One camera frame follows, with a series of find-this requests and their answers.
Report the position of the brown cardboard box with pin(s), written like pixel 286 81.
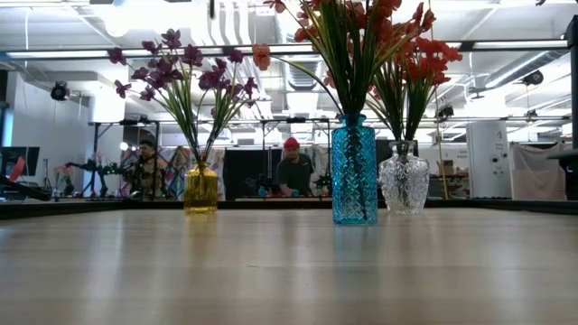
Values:
pixel 447 168

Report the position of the thin yellow pole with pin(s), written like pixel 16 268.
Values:
pixel 436 113

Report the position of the clear cut glass vase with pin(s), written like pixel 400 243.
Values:
pixel 403 180

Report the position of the person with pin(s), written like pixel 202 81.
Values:
pixel 146 171
pixel 293 171

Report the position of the blue textured glass vase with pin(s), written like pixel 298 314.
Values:
pixel 354 180

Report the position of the black background rig frame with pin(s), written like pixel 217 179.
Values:
pixel 95 158
pixel 295 120

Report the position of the orange artificial flower bunch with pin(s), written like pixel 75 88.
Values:
pixel 307 34
pixel 262 56
pixel 422 20
pixel 384 13

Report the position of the dark background monitor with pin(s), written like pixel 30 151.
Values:
pixel 29 158

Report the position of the colourful floral cloth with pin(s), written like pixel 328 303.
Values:
pixel 178 169

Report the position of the black overhead beam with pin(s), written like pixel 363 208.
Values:
pixel 68 53

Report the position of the yellow glass vase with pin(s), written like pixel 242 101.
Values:
pixel 201 189

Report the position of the red artificial flower bunch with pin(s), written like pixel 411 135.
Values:
pixel 424 67
pixel 447 54
pixel 384 90

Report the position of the grey ventilation duct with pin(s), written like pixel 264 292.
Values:
pixel 510 74

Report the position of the black partition panel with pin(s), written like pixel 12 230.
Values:
pixel 246 171

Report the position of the black chair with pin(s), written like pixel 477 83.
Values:
pixel 570 173

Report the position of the grey cloth cover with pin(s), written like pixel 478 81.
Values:
pixel 533 158

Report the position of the black vertical post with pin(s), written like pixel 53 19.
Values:
pixel 573 90

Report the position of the white cabinet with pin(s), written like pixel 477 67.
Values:
pixel 487 158

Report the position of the background black robot arm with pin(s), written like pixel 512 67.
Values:
pixel 97 169

